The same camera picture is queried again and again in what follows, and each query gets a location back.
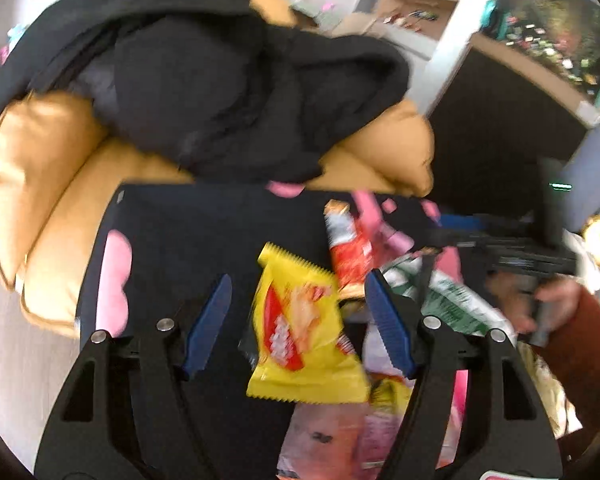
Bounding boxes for trash bin with white liner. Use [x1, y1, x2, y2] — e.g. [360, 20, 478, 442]
[517, 342, 583, 441]

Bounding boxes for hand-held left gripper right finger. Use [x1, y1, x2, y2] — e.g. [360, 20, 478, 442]
[364, 269, 564, 480]

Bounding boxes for green white snack packet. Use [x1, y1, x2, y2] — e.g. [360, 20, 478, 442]
[380, 254, 518, 336]

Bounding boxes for person's right forearm brown sleeve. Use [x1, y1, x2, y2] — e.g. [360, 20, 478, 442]
[532, 287, 600, 441]

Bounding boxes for small yellow wrapper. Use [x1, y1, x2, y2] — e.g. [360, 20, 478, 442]
[370, 377, 416, 412]

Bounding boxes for colourful toy packages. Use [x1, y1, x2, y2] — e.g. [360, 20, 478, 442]
[0, 25, 29, 62]

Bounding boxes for glass fish tank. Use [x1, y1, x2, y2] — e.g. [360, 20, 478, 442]
[480, 0, 600, 111]

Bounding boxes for white cabinet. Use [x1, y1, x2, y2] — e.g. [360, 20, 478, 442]
[407, 0, 511, 117]

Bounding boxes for clear plastic container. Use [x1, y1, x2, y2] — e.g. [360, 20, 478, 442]
[291, 0, 342, 32]

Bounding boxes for black jacket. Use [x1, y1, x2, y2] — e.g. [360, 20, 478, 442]
[0, 0, 412, 186]

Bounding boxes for dark fish tank cabinet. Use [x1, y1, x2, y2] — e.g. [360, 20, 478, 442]
[427, 45, 600, 233]

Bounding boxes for orange leather sofa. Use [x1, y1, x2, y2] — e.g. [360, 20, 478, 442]
[0, 0, 436, 338]

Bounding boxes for yellow red snack packet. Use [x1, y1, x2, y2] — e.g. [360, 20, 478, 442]
[245, 242, 372, 405]

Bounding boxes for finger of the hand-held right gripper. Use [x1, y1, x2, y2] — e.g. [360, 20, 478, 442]
[416, 252, 439, 308]
[422, 216, 487, 256]

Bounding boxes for person's right hand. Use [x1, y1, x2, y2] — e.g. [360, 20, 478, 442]
[485, 275, 583, 346]

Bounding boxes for wooden wall shelf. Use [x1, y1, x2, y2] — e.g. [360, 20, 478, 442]
[375, 0, 473, 41]

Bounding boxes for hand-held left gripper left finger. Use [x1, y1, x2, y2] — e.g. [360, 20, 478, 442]
[34, 274, 233, 480]

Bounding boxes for pale pink snack packet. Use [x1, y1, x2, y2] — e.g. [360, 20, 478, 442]
[277, 400, 461, 480]

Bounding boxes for black pink printed tablecloth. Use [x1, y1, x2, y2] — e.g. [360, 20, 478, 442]
[75, 182, 486, 480]

